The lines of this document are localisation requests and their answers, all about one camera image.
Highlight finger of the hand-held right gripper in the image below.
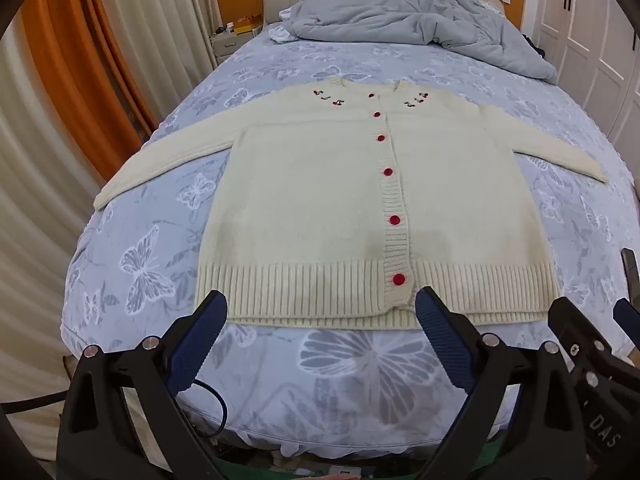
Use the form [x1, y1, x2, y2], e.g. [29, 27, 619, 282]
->
[613, 298, 640, 335]
[547, 296, 622, 376]

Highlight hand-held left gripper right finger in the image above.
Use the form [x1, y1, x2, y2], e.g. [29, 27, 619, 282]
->
[414, 286, 588, 480]

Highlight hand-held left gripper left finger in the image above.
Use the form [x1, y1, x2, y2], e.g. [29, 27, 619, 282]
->
[57, 290, 228, 480]

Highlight cream knit cardigan red buttons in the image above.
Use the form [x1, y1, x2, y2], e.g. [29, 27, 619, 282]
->
[92, 77, 611, 332]

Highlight dark flat object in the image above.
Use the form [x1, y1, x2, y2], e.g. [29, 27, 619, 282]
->
[621, 248, 640, 306]

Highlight bed with butterfly sheet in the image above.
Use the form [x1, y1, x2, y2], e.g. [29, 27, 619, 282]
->
[60, 35, 640, 461]

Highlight green cloth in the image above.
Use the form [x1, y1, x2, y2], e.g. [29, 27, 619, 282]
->
[487, 432, 518, 468]

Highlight beige curtain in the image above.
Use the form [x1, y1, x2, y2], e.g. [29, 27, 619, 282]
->
[95, 0, 218, 128]
[0, 10, 108, 461]

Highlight white wardrobe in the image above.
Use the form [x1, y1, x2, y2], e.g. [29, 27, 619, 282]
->
[527, 0, 640, 136]

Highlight orange curtain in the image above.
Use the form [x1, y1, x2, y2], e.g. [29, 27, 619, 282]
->
[20, 0, 158, 181]

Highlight white nightstand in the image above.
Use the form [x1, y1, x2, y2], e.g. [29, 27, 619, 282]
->
[209, 27, 264, 68]

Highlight small white cloth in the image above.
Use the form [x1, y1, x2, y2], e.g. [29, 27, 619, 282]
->
[270, 25, 302, 45]

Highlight grey duvet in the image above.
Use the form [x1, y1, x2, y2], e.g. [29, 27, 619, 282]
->
[280, 0, 559, 86]

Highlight black cable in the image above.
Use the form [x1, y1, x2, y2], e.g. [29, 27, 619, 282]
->
[192, 381, 230, 438]

